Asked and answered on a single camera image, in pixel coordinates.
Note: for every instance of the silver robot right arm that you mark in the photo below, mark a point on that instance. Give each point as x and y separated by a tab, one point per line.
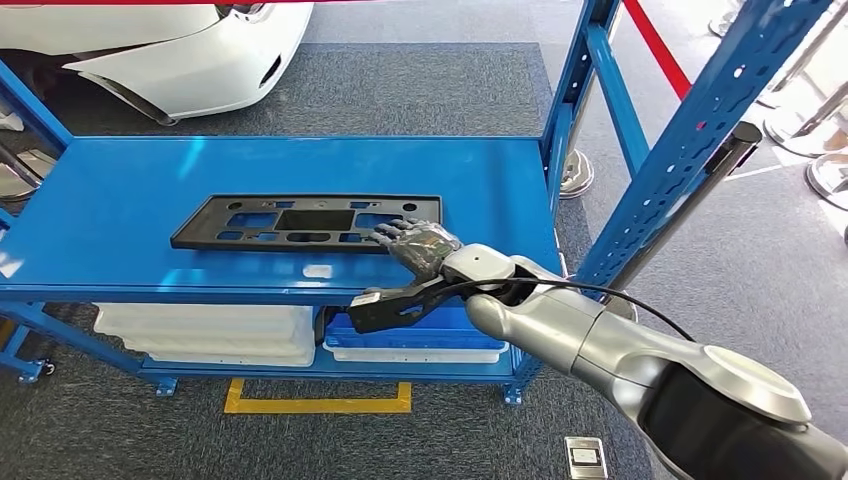
596	344

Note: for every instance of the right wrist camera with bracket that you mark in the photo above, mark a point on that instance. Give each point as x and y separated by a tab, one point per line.
384	314

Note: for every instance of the black-topped steel stanchion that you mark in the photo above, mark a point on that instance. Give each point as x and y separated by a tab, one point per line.
735	142

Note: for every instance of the white translucent plastic bin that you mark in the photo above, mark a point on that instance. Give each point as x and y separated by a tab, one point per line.
232	362
199	321
218	349

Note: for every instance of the large blue metal shelf rack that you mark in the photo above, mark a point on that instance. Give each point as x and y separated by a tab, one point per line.
132	218

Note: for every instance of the yellow floor tape marker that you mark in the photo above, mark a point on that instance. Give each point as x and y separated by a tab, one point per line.
318	405

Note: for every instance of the blue plastic crate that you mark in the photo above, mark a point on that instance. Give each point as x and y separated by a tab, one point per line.
424	341

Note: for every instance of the red barrier belt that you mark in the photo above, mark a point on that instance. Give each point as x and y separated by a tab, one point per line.
132	2
656	46

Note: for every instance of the white bin under blue crate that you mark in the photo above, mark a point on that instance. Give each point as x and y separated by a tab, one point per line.
411	356

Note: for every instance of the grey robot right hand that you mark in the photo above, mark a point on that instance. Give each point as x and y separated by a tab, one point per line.
424	248

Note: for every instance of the black plastic plate bracket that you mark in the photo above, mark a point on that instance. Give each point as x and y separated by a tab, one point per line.
199	232

